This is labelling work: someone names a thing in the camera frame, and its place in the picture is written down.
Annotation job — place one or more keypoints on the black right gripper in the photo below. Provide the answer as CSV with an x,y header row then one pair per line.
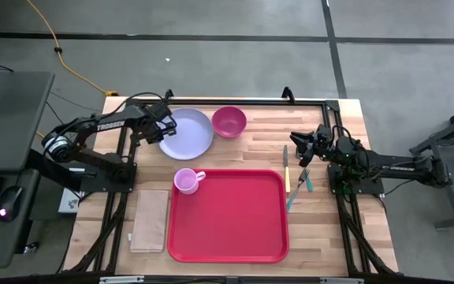
x,y
321,144

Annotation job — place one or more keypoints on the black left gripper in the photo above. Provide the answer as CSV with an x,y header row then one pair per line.
x,y
154,124

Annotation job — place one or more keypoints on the lavender plate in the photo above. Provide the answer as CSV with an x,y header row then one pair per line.
x,y
189,134

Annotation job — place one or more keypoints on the pink mug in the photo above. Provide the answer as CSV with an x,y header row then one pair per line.
x,y
186,181

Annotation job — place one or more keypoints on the magenta bowl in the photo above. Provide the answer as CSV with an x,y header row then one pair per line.
x,y
229,121

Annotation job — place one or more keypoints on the beige cloth napkin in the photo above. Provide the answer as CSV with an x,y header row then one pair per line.
x,y
150,221

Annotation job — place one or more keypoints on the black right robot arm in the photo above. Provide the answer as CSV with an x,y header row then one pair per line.
x,y
388,167

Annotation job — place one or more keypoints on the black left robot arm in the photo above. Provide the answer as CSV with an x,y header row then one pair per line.
x,y
93,124

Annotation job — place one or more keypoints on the red plastic tray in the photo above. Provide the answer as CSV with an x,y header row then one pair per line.
x,y
235,221

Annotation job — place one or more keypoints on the white printed box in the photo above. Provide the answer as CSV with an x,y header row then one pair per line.
x,y
69,199

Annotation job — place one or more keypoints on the dark grey desk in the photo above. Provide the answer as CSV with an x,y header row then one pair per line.
x,y
10,118

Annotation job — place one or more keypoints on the black computer mouse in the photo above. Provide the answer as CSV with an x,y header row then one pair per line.
x,y
9,203

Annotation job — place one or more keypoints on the black aluminium table frame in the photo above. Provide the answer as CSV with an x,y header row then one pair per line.
x,y
231,102

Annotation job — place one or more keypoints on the silver frame bracket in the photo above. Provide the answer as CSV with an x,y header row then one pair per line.
x,y
121,279
341,280

